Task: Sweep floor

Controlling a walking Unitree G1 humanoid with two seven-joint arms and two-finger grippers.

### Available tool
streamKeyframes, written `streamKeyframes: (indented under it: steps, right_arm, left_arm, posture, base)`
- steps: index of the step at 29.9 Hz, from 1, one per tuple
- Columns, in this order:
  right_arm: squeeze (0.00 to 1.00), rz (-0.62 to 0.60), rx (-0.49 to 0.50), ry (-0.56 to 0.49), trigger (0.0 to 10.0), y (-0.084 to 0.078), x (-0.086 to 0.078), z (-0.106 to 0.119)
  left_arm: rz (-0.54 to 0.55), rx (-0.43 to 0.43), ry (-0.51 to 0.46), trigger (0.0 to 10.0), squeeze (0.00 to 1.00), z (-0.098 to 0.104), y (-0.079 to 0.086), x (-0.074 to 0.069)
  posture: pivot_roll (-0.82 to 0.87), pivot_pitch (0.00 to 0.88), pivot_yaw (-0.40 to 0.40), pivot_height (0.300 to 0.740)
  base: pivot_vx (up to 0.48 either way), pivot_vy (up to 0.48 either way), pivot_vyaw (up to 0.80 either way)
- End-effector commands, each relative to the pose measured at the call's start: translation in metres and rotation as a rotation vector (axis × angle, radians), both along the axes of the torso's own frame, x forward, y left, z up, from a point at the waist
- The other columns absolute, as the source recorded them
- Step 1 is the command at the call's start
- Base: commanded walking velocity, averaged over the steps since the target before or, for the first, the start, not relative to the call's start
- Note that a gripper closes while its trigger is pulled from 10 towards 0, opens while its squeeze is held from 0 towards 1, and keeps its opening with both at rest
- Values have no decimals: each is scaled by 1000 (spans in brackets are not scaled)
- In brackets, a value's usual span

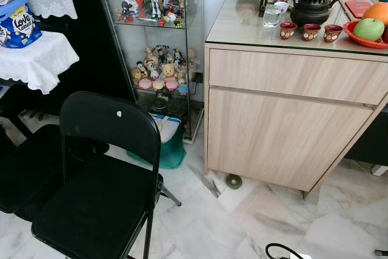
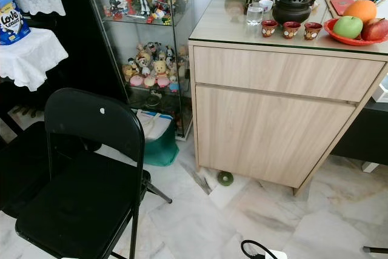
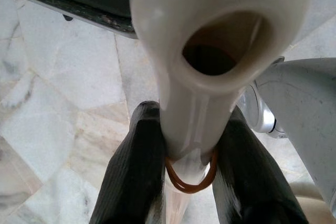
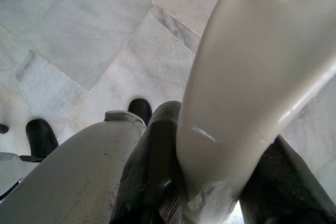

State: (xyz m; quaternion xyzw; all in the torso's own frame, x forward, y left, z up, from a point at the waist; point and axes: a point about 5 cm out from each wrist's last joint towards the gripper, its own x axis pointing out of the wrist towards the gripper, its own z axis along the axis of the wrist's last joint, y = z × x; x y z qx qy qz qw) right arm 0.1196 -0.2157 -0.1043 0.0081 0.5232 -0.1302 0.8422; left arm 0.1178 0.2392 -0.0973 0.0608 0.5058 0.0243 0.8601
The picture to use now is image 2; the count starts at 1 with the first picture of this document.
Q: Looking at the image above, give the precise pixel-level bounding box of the green apple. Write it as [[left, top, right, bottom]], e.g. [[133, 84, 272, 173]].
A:
[[333, 15, 364, 39]]

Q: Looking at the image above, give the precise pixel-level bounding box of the orange fruit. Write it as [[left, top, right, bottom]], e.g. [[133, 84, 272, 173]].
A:
[[343, 0, 378, 24]]

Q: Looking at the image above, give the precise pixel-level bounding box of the black incense burner pot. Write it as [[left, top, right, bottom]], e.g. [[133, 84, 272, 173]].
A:
[[272, 0, 319, 25]]

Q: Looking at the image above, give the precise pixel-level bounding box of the black padded seat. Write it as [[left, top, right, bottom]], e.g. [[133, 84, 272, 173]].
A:
[[0, 121, 50, 218]]

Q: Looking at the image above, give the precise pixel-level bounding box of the glass display cabinet with figurines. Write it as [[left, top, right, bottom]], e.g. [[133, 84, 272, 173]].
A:
[[82, 0, 195, 141]]

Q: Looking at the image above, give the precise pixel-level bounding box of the plain white draped cloth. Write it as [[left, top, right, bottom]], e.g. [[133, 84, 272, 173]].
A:
[[0, 27, 69, 92]]

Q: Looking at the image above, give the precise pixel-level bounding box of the small green round disc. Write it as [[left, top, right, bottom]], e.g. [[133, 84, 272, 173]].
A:
[[217, 171, 235, 187]]

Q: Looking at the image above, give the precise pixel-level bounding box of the small red tea cup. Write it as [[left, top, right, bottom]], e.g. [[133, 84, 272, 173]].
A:
[[304, 22, 323, 41], [283, 21, 301, 39], [261, 19, 278, 38]]

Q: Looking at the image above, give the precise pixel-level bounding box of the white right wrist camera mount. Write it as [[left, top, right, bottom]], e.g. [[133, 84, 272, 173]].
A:
[[264, 250, 289, 259]]

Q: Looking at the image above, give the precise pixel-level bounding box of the light wooden cabinet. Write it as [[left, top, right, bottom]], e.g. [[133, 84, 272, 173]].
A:
[[188, 0, 388, 196]]

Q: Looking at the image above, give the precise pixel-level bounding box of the red book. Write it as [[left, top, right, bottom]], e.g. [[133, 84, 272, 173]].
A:
[[327, 0, 355, 17]]

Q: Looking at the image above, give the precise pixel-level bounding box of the clear glass of water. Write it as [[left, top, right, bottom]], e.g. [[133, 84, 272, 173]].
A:
[[246, 3, 264, 26]]

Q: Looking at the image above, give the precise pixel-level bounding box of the blue Love Letters tin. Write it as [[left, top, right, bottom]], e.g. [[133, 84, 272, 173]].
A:
[[0, 0, 32, 45]]

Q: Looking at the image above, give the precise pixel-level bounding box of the black folding chair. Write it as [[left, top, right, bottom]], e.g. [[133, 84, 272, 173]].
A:
[[15, 87, 173, 259]]

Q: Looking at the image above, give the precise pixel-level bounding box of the black wooden table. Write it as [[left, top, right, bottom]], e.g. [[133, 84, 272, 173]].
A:
[[0, 0, 128, 126]]

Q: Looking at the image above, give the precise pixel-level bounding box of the red apple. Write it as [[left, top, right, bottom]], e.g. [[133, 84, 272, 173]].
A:
[[361, 18, 388, 41]]

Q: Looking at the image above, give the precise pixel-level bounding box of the red fruit plate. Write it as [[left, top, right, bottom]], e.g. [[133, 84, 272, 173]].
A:
[[323, 18, 388, 47]]

